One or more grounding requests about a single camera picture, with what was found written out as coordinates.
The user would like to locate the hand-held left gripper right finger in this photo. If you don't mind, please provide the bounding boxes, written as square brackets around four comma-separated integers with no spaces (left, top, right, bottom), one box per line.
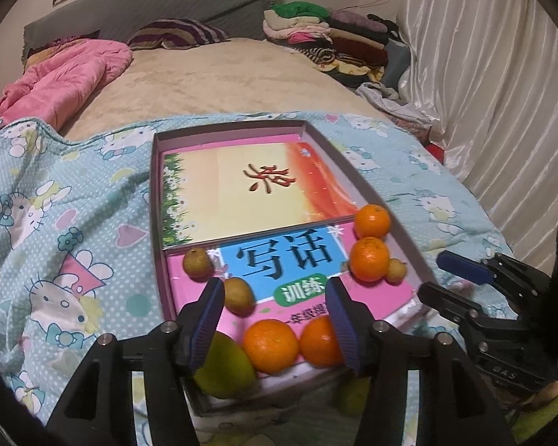
[325,276,517,446]

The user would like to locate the striped pillow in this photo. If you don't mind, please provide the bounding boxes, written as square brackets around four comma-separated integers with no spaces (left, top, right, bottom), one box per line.
[127,19,231,51]

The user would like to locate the yellow book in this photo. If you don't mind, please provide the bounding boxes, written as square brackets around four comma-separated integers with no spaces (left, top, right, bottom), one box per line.
[160,142,359,249]

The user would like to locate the cartoon cat print blanket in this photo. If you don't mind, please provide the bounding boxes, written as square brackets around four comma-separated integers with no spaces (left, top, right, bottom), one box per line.
[0,111,514,446]

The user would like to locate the beige bed sheet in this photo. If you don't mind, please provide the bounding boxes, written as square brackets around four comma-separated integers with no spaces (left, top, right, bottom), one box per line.
[58,36,391,142]

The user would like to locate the dark floral pillow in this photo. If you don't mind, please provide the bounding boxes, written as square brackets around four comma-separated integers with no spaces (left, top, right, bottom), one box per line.
[25,29,100,59]

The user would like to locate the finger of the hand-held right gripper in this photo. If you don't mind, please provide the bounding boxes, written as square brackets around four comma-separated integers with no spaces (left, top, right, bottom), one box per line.
[417,281,484,330]
[436,250,499,285]

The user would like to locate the green mango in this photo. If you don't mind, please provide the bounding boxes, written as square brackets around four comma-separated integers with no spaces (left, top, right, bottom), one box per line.
[193,332,257,399]

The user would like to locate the small brown fruit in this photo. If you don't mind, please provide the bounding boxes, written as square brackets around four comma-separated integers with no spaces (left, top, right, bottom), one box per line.
[224,277,255,317]
[183,248,215,281]
[384,259,407,285]

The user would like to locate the pink quilt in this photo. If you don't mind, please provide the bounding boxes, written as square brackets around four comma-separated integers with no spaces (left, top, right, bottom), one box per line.
[0,38,134,131]

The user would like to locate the white curtain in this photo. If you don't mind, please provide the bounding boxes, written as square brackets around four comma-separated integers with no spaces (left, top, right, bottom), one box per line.
[395,0,558,261]

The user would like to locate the red bag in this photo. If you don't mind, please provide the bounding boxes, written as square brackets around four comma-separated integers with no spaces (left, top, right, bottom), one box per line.
[423,142,447,164]

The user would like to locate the shallow cardboard box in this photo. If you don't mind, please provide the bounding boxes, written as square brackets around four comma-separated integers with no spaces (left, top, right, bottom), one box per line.
[153,120,435,419]

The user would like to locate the white cloth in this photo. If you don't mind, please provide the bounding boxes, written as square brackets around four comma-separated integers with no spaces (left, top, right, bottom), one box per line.
[356,81,442,124]

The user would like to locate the pile of folded clothes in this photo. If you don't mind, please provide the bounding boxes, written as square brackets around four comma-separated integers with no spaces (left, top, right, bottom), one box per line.
[263,2,403,89]

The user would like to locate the pink book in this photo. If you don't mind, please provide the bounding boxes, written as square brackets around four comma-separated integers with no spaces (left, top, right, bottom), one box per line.
[166,223,419,382]

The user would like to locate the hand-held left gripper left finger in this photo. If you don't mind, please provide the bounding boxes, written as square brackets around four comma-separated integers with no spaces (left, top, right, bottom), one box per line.
[46,278,226,446]

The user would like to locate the grey headboard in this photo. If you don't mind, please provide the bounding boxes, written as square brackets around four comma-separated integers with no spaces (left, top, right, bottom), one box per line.
[22,0,282,63]

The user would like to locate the large orange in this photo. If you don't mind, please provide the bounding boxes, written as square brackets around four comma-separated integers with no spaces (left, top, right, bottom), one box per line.
[242,320,301,375]

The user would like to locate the grey cushion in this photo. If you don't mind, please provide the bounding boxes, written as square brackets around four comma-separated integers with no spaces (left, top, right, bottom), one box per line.
[385,39,412,103]

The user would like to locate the person's right hand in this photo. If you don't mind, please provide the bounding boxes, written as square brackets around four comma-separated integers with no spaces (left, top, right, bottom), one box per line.
[521,378,558,412]

